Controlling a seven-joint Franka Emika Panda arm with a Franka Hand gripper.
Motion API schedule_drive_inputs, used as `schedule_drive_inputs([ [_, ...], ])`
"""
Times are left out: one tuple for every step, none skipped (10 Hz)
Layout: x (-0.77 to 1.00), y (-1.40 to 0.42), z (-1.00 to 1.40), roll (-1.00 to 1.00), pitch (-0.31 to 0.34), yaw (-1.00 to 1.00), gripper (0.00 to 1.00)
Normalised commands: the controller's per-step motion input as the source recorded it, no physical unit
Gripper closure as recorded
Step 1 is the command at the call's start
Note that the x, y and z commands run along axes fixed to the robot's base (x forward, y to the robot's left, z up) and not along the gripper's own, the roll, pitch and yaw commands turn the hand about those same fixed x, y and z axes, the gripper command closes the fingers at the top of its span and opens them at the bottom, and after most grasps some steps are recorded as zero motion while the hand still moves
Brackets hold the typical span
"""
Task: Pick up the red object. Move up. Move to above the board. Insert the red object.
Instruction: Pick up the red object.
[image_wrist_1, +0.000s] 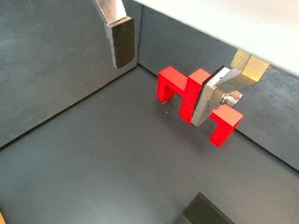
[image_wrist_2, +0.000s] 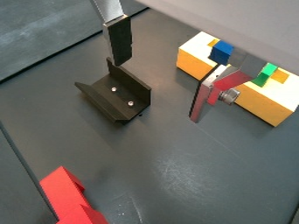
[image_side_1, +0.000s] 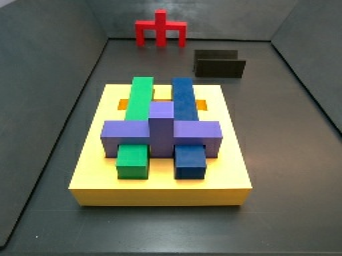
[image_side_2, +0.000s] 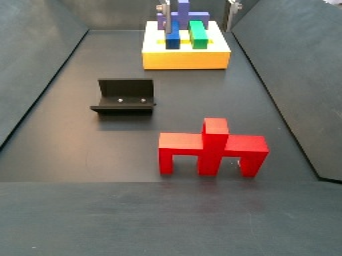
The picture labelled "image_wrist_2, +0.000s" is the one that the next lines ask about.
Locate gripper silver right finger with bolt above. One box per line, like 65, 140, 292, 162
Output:
189, 65, 253, 123

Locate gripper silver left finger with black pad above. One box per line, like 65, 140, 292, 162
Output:
89, 0, 132, 67

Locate red wooden puzzle block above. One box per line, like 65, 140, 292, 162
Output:
40, 166, 108, 224

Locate yellow white wooden board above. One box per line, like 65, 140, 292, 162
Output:
176, 32, 299, 126

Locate blue wooden block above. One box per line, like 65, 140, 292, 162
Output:
209, 40, 233, 66

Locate green wooden block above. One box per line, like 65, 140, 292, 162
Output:
251, 63, 277, 87

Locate black metal bracket holder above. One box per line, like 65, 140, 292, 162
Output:
74, 58, 150, 124

